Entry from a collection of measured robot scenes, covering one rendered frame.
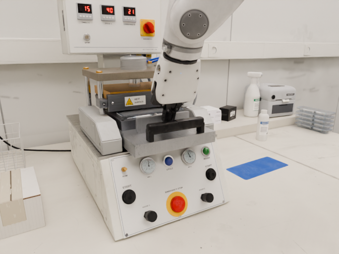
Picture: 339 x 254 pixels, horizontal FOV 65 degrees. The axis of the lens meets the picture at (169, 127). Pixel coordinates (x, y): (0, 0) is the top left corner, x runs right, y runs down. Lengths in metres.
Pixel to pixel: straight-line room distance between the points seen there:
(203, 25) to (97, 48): 0.53
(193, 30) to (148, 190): 0.39
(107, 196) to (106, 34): 0.53
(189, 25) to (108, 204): 0.42
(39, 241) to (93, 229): 0.12
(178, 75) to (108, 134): 0.22
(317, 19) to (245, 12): 0.67
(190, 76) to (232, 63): 1.13
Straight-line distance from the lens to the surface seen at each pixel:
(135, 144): 0.58
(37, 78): 1.29
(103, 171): 0.64
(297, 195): 0.90
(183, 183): 0.71
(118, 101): 0.72
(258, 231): 0.72
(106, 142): 0.63
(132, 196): 0.65
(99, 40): 0.93
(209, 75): 1.60
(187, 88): 0.60
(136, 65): 0.79
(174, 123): 0.61
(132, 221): 0.66
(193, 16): 0.45
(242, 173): 0.98
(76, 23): 0.92
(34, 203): 0.73
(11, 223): 0.74
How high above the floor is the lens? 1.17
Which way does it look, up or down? 16 degrees down
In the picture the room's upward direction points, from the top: straight up
